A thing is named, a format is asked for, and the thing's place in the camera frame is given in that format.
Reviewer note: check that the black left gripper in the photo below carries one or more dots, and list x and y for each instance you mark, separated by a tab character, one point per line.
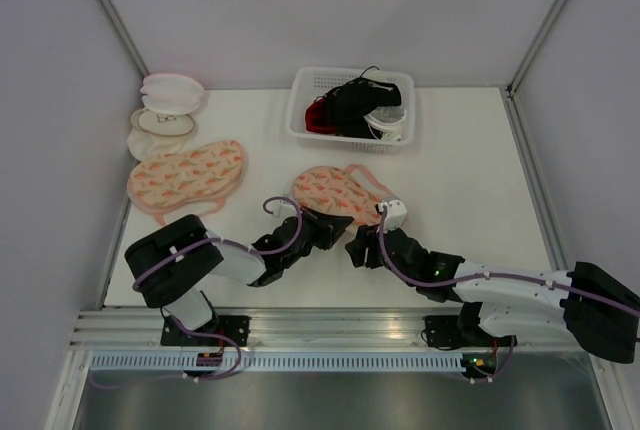
330	227

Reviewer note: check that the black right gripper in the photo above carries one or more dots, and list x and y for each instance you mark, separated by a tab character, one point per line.
367	236

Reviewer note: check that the floral pink mesh laundry bag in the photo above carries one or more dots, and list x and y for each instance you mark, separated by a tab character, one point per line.
352	191

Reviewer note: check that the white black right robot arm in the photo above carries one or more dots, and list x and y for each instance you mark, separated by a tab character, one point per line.
584	305

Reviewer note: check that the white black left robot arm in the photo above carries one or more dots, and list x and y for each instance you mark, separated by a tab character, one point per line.
168	264

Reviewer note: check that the red bra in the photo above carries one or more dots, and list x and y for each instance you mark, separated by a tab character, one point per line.
317	120

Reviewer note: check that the white bra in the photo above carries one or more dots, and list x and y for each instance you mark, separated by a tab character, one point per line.
386	123

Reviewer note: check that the black bra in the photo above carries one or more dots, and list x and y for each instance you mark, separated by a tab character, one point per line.
350	102

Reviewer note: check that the white pink bra wash bag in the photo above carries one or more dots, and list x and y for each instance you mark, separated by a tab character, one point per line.
171	94

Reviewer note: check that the white plastic basket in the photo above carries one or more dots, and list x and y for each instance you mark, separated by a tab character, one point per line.
312	83

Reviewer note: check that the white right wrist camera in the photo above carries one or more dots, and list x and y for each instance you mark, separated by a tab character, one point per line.
393	213

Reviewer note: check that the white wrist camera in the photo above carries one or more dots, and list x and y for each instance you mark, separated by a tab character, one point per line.
282	206
393	213

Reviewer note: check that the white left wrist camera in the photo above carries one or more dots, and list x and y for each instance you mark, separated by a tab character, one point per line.
282	206

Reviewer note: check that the aluminium rail frame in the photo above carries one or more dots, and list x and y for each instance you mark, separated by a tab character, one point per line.
136	328

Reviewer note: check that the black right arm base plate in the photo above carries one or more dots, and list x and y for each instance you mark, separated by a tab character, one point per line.
447	333

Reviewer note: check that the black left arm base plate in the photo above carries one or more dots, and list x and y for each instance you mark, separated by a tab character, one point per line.
213	334

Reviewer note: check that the slotted white cable duct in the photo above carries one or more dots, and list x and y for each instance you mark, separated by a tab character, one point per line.
280	361

